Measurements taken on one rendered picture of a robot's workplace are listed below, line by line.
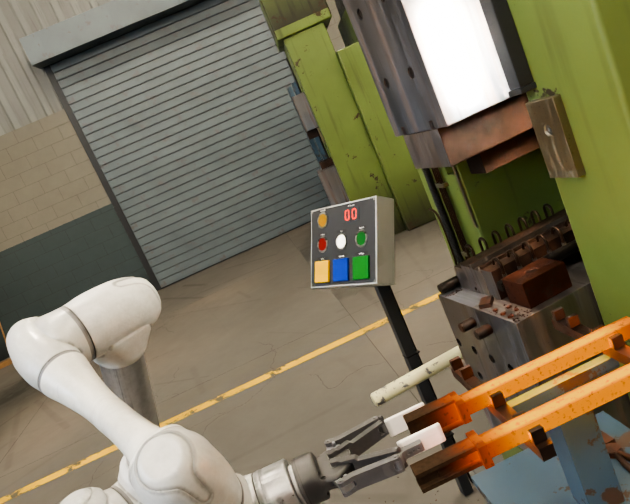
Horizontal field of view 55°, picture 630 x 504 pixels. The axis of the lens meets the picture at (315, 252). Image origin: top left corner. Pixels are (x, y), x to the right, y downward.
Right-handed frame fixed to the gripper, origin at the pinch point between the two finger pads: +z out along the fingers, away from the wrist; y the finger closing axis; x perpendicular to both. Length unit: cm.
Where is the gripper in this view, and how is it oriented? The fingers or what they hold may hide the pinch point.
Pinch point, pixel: (417, 428)
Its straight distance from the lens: 99.8
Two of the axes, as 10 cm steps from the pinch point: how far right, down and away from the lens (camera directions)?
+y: 1.4, 1.6, -9.8
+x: -3.9, -9.0, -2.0
